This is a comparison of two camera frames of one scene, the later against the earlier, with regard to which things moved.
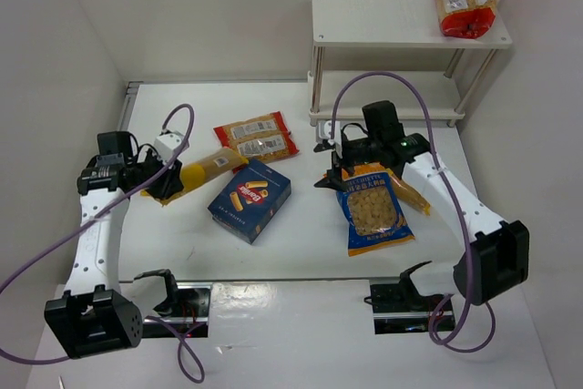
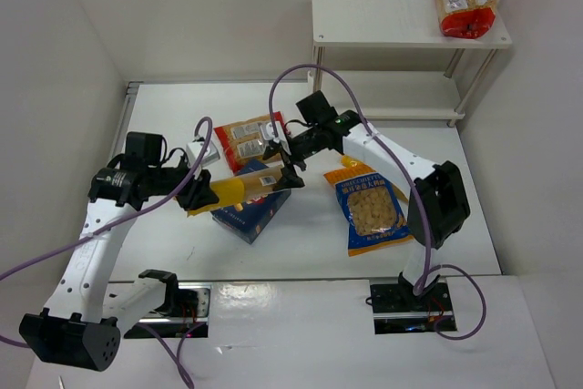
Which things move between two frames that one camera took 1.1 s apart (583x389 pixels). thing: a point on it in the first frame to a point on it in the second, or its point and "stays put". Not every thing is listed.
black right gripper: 336,163 to 286,158
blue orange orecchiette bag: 372,210 stays put
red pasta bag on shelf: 466,10 stays put
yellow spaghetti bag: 204,170 to 236,191
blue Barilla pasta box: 250,200 stays put
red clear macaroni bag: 261,138 stays put
